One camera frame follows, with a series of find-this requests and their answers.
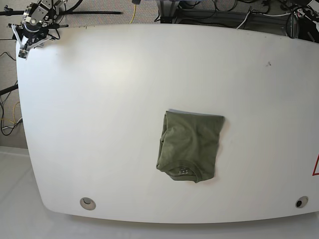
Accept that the black tripod stand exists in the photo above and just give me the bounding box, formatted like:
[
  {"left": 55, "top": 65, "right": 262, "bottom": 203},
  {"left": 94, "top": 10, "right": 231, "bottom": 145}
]
[{"left": 0, "top": 8, "right": 122, "bottom": 16}]

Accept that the right table grommet hole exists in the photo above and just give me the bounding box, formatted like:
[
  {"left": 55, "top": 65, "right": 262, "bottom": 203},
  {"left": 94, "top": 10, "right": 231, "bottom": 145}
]
[{"left": 295, "top": 196, "right": 309, "bottom": 208}]

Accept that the yellow cable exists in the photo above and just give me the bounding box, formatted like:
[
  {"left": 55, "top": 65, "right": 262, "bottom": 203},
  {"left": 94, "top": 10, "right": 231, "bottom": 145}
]
[{"left": 130, "top": 0, "right": 142, "bottom": 25}]

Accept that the white cable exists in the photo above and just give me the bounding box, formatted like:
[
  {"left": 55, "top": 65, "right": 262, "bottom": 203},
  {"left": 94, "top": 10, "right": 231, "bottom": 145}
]
[{"left": 235, "top": 11, "right": 292, "bottom": 30}]

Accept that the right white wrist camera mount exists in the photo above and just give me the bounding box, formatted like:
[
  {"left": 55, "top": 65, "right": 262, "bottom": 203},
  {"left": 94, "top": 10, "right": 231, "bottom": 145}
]
[{"left": 8, "top": 23, "right": 58, "bottom": 60}]

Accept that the left table grommet hole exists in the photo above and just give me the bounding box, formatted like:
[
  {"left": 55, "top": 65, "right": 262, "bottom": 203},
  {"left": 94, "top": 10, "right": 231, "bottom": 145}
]
[{"left": 80, "top": 198, "right": 96, "bottom": 211}]

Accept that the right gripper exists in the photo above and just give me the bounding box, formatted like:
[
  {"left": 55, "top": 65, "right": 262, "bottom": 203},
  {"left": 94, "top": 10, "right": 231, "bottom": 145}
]
[{"left": 21, "top": 1, "right": 59, "bottom": 37}]

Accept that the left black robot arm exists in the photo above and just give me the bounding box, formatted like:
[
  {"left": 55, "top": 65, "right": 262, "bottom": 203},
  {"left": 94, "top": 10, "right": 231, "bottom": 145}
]
[{"left": 291, "top": 0, "right": 319, "bottom": 32}]

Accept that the black floor cables left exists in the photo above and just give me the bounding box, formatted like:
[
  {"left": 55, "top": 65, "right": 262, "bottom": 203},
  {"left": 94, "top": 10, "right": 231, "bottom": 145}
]
[{"left": 0, "top": 51, "right": 23, "bottom": 136}]

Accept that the grey metal frame base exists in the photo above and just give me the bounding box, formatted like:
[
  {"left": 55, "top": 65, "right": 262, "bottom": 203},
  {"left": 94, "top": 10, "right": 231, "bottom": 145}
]
[{"left": 154, "top": 0, "right": 246, "bottom": 28}]

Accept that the olive green T-shirt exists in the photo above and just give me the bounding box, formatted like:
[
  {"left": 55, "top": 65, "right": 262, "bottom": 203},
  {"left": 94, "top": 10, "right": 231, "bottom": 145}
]
[{"left": 156, "top": 111, "right": 225, "bottom": 183}]

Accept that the table grommet hole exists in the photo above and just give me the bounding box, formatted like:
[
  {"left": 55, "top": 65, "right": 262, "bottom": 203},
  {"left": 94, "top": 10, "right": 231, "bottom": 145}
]
[
  {"left": 80, "top": 198, "right": 96, "bottom": 211},
  {"left": 295, "top": 196, "right": 309, "bottom": 208}
]

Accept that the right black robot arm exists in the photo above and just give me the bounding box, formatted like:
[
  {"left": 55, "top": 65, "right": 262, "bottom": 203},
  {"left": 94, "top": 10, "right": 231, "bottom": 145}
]
[{"left": 20, "top": 0, "right": 82, "bottom": 39}]

